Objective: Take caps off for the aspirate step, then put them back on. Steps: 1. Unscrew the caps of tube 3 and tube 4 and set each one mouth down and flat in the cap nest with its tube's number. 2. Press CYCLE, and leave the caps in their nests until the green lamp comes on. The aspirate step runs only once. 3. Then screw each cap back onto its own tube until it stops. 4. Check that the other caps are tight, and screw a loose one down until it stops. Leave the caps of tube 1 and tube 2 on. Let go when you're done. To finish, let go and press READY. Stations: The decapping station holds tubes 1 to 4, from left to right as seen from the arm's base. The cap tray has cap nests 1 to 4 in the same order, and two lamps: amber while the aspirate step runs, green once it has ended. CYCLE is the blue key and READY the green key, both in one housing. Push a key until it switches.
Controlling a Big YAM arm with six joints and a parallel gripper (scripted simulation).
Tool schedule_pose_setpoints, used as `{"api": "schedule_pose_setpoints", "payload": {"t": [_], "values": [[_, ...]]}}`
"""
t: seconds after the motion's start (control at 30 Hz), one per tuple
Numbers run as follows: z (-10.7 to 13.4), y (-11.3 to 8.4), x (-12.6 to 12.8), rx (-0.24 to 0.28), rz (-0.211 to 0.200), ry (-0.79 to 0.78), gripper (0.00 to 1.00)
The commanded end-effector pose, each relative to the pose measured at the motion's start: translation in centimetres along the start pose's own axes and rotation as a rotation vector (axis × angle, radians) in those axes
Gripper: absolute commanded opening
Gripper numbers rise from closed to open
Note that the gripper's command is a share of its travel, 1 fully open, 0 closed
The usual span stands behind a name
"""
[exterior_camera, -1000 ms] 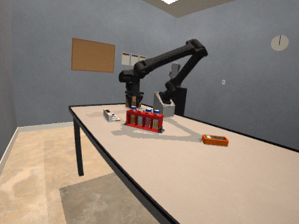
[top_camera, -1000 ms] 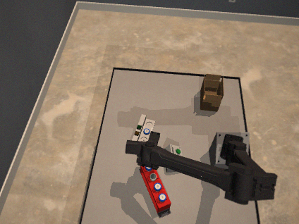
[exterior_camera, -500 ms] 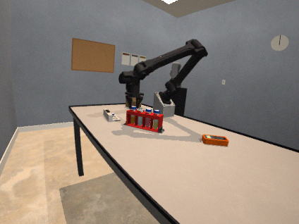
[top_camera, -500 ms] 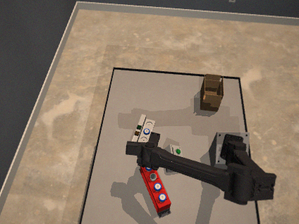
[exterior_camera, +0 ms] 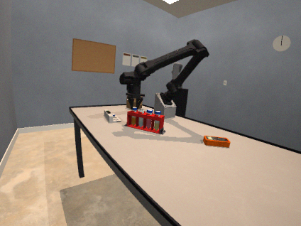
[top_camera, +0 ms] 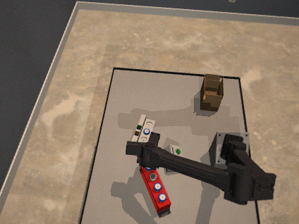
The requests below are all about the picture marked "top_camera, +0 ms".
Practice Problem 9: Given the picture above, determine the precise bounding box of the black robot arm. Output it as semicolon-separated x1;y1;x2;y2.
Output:
126;132;276;205

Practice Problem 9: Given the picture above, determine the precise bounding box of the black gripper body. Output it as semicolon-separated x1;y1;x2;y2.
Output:
137;158;159;170

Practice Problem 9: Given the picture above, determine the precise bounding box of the grey key housing with blue and green keys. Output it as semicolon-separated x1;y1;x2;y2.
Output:
165;144;183;173

